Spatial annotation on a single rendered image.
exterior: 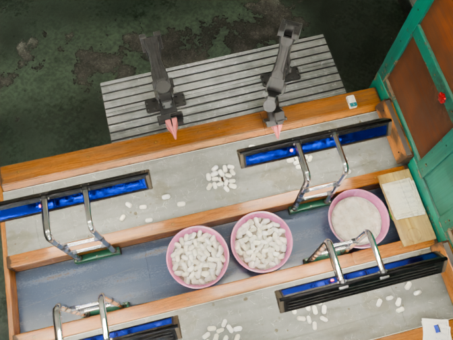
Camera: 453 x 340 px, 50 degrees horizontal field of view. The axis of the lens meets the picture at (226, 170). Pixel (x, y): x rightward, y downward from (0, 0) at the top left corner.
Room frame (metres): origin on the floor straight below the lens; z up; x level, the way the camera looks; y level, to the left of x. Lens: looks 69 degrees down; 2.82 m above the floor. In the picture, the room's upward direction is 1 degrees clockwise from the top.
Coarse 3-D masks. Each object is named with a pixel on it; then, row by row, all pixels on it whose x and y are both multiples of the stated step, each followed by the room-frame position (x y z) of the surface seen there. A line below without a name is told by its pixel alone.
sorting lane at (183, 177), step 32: (320, 128) 1.02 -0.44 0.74; (160, 160) 0.84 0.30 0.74; (192, 160) 0.84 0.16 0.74; (224, 160) 0.85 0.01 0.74; (320, 160) 0.85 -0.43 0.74; (352, 160) 0.86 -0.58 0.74; (384, 160) 0.86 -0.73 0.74; (32, 192) 0.67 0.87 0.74; (160, 192) 0.68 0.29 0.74; (192, 192) 0.69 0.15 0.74; (224, 192) 0.69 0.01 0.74; (256, 192) 0.69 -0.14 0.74; (32, 224) 0.52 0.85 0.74; (64, 224) 0.53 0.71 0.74; (96, 224) 0.53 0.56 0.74; (128, 224) 0.53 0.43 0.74
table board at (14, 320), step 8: (0, 184) 0.71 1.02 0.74; (0, 192) 0.67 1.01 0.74; (0, 200) 0.63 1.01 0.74; (8, 272) 0.32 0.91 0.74; (8, 280) 0.28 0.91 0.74; (8, 288) 0.25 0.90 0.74; (16, 288) 0.26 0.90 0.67; (8, 296) 0.22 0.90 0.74; (16, 296) 0.22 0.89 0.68; (8, 304) 0.18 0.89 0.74; (16, 304) 0.19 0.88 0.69; (8, 312) 0.15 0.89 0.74; (16, 312) 0.16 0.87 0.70; (8, 320) 0.12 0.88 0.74; (16, 320) 0.12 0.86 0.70; (16, 328) 0.09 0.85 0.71
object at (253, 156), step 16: (336, 128) 0.86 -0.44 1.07; (352, 128) 0.84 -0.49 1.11; (368, 128) 0.84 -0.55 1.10; (384, 128) 0.85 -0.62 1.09; (272, 144) 0.76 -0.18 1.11; (288, 144) 0.77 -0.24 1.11; (304, 144) 0.77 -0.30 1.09; (320, 144) 0.78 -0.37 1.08; (240, 160) 0.71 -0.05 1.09; (256, 160) 0.71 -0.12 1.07; (272, 160) 0.72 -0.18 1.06
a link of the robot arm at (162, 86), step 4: (160, 80) 1.00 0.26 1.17; (164, 80) 1.00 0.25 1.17; (172, 80) 1.05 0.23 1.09; (152, 84) 1.03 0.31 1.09; (156, 84) 0.98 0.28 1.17; (160, 84) 0.98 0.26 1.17; (164, 84) 0.98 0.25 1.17; (168, 84) 0.98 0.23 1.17; (172, 84) 1.03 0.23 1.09; (156, 88) 0.96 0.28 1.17; (160, 88) 0.96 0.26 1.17; (164, 88) 0.96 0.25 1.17; (168, 88) 0.96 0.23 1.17; (172, 88) 1.02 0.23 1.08; (156, 92) 1.00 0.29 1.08; (160, 92) 0.95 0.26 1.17; (164, 92) 0.95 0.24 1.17
